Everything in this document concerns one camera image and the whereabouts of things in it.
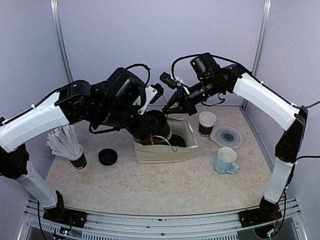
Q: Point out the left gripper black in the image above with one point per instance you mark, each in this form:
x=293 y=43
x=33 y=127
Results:
x=145 y=129

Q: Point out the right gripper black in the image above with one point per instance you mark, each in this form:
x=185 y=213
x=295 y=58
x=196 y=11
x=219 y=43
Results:
x=187 y=104

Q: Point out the beige paper bag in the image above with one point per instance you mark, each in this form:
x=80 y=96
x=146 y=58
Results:
x=165 y=153

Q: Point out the stack of paper cups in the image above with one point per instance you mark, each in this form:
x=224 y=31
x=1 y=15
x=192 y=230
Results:
x=206 y=122

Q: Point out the stack of black lids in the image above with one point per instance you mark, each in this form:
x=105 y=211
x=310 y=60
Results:
x=107 y=156

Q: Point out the brown pulp cup carrier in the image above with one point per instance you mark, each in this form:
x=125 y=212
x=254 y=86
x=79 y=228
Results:
x=149 y=141

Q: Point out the black plastic cup lid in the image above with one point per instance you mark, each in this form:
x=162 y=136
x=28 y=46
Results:
x=177 y=141

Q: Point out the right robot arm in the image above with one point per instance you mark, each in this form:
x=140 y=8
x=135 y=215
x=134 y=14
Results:
x=236 y=79

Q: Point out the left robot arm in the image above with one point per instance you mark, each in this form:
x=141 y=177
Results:
x=119 y=102

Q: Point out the grey swirl silicone lid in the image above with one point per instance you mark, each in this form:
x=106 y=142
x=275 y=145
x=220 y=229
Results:
x=225 y=135

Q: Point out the light blue ceramic mug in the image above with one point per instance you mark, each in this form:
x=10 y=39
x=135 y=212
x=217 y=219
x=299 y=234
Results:
x=225 y=163

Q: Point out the black cup holding straws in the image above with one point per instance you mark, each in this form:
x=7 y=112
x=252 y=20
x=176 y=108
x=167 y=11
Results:
x=79 y=162

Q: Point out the bundle of white straws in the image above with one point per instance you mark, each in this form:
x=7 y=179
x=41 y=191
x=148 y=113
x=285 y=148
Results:
x=63 y=142

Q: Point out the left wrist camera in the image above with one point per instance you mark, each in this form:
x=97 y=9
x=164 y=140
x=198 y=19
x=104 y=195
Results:
x=152 y=93

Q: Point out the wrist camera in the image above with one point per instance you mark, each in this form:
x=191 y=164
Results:
x=152 y=93
x=176 y=84

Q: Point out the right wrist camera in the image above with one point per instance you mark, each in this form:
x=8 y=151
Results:
x=176 y=84

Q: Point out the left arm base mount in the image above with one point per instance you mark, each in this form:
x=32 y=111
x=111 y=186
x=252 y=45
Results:
x=65 y=217

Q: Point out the right aluminium corner post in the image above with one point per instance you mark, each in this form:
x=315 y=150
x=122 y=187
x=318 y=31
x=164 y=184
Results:
x=262 y=35

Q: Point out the aluminium corner post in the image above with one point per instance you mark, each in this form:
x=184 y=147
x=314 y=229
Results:
x=262 y=35
x=54 y=5

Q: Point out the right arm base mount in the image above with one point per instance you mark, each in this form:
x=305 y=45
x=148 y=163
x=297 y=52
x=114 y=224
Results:
x=260 y=215

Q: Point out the left aluminium corner post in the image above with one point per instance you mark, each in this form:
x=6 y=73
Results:
x=54 y=5

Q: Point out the aluminium front rail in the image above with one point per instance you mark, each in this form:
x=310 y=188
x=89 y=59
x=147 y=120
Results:
x=213 y=226

